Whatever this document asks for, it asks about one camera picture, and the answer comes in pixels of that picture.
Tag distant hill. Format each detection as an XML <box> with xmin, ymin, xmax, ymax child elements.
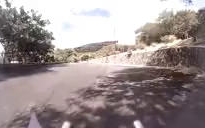
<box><xmin>73</xmin><ymin>40</ymin><xmax>120</xmax><ymax>54</ymax></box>

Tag green bushes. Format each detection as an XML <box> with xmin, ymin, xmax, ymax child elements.
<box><xmin>53</xmin><ymin>47</ymin><xmax>92</xmax><ymax>64</ymax></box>

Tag robot's own part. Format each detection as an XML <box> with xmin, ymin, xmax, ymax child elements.
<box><xmin>61</xmin><ymin>120</ymin><xmax>72</xmax><ymax>128</ymax></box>
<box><xmin>132</xmin><ymin>119</ymin><xmax>145</xmax><ymax>128</ymax></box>

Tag large dark green tree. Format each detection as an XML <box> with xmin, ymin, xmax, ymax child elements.
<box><xmin>0</xmin><ymin>0</ymin><xmax>56</xmax><ymax>65</ymax></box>

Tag rough stone wall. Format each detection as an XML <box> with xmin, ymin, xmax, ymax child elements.
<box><xmin>88</xmin><ymin>44</ymin><xmax>205</xmax><ymax>78</ymax></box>

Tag trees above stone wall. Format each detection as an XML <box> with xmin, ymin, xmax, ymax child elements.
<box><xmin>134</xmin><ymin>8</ymin><xmax>202</xmax><ymax>46</ymax></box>

